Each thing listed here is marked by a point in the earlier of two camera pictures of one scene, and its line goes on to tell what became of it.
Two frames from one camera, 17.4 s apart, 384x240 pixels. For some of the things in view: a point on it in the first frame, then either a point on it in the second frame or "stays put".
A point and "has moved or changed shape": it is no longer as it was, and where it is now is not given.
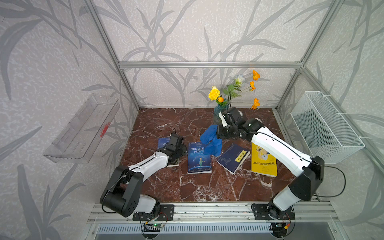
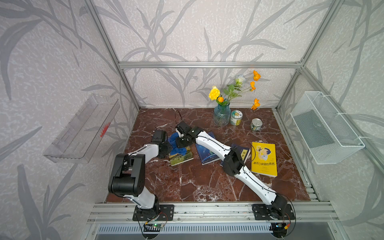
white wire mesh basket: (327, 134) stays put
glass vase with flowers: (223, 100) stays put
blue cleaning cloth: (212, 145) has moved or changed shape
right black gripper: (219, 133) → (180, 145)
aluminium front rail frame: (307, 213) stays put
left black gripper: (184, 149) → (167, 144)
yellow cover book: (262, 162) stays put
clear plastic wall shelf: (79, 138) stays put
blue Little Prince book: (198, 162) has moved or changed shape
